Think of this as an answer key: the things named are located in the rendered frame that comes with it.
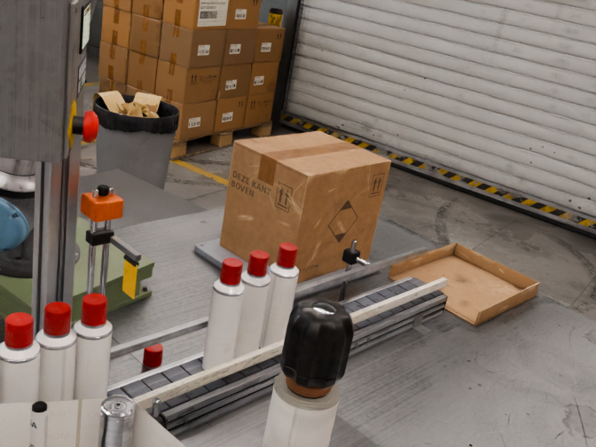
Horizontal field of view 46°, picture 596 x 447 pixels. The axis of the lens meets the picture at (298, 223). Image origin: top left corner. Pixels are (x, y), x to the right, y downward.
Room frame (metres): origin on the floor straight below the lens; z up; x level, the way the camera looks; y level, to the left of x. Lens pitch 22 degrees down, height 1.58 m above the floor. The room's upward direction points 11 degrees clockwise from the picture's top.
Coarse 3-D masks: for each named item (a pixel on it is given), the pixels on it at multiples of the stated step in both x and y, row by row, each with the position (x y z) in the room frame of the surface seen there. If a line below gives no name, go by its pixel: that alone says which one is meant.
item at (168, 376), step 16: (400, 288) 1.43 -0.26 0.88; (352, 304) 1.31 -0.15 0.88; (368, 304) 1.33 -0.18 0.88; (416, 304) 1.37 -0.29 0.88; (368, 320) 1.26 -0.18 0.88; (176, 368) 0.97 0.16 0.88; (192, 368) 0.98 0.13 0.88; (256, 368) 1.02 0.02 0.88; (128, 384) 0.91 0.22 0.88; (144, 384) 0.92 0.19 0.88; (160, 384) 0.92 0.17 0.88; (208, 384) 0.95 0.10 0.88; (224, 384) 0.96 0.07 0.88; (176, 400) 0.89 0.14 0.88
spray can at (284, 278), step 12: (288, 252) 1.08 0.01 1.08; (276, 264) 1.09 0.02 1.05; (288, 264) 1.08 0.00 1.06; (276, 276) 1.07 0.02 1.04; (288, 276) 1.07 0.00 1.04; (276, 288) 1.07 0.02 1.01; (288, 288) 1.07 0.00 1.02; (276, 300) 1.07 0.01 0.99; (288, 300) 1.07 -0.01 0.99; (276, 312) 1.07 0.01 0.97; (288, 312) 1.08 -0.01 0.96; (264, 324) 1.07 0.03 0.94; (276, 324) 1.07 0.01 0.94; (264, 336) 1.07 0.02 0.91; (276, 336) 1.07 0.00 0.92
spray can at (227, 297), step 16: (224, 272) 0.98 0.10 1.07; (240, 272) 0.99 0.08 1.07; (224, 288) 0.98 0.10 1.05; (240, 288) 0.99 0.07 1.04; (224, 304) 0.97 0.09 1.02; (240, 304) 0.99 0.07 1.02; (208, 320) 0.99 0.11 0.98; (224, 320) 0.97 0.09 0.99; (208, 336) 0.98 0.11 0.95; (224, 336) 0.97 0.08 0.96; (208, 352) 0.97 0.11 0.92; (224, 352) 0.97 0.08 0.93; (208, 368) 0.97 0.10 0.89
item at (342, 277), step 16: (400, 256) 1.42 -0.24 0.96; (416, 256) 1.47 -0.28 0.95; (352, 272) 1.30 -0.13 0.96; (368, 272) 1.34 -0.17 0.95; (304, 288) 1.19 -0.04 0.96; (320, 288) 1.22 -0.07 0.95; (160, 336) 0.94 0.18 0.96; (176, 336) 0.96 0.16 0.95; (112, 352) 0.87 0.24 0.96; (128, 352) 0.89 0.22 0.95
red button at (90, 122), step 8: (88, 112) 0.79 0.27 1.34; (80, 120) 0.79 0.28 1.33; (88, 120) 0.78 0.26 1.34; (96, 120) 0.79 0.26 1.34; (72, 128) 0.78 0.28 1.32; (80, 128) 0.79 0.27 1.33; (88, 128) 0.78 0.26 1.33; (96, 128) 0.79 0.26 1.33; (88, 136) 0.78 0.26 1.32; (96, 136) 0.79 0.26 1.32
